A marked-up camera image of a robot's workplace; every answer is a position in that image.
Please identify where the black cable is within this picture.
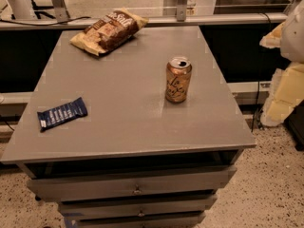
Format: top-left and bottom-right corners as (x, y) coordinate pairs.
(0, 15), (92, 27)

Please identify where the blue snack bar wrapper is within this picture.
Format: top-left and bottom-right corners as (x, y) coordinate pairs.
(37, 97), (87, 132)

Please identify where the top drawer knob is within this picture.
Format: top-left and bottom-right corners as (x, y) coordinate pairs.
(133, 184), (143, 196)

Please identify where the white pipe leg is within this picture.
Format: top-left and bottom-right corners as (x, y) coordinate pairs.
(6, 0), (36, 20)

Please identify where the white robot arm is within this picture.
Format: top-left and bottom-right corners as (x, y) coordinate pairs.
(259, 0), (304, 126)

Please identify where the grey drawer cabinet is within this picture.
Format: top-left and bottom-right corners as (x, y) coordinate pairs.
(2, 27), (255, 228)

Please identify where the middle drawer knob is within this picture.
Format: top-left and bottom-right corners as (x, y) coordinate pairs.
(137, 210), (145, 218)

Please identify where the drawer knob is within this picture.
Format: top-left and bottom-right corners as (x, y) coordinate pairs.
(137, 210), (145, 218)
(133, 184), (143, 196)

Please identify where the orange soda can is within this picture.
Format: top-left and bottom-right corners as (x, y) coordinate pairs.
(165, 56), (192, 104)

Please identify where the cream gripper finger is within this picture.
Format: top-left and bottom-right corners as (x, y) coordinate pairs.
(259, 22), (284, 48)
(260, 62), (304, 126)

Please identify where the grey metal rail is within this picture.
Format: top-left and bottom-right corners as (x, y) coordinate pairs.
(0, 12), (289, 31)

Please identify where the brown chip bag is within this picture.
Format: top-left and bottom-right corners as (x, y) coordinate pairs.
(70, 8), (148, 56)

